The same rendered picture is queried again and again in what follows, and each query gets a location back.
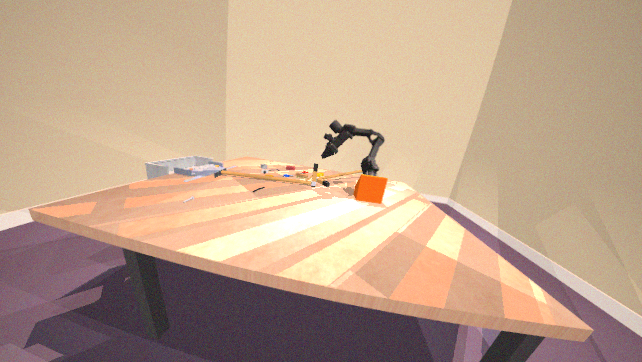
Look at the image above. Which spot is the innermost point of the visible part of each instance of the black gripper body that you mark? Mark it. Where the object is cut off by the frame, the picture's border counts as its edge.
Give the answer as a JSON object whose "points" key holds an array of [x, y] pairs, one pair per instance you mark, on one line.
{"points": [[335, 145]]}

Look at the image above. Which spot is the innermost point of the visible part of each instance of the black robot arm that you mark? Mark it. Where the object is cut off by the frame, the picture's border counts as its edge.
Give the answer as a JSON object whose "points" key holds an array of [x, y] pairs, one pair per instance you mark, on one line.
{"points": [[368, 165]]}

